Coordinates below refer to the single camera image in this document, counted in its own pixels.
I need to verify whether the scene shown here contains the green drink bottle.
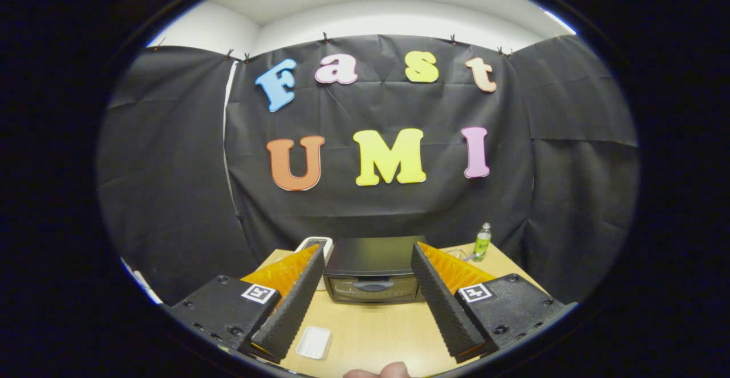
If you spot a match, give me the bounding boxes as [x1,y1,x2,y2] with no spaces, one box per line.
[473,222,492,262]

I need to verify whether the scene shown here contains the small white tray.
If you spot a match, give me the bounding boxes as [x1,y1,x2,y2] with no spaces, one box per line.
[295,326,332,360]

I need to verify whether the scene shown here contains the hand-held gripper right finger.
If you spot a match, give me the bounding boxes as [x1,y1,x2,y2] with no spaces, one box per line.
[411,241,578,363]

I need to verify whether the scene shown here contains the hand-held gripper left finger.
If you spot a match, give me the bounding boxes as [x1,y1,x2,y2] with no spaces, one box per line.
[163,244,327,364]

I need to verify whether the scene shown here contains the white kitchen appliance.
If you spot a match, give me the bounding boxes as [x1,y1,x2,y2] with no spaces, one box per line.
[295,237,334,292]

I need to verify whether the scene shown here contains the black toaster oven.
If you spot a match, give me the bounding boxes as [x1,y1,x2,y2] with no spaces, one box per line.
[323,235,428,303]

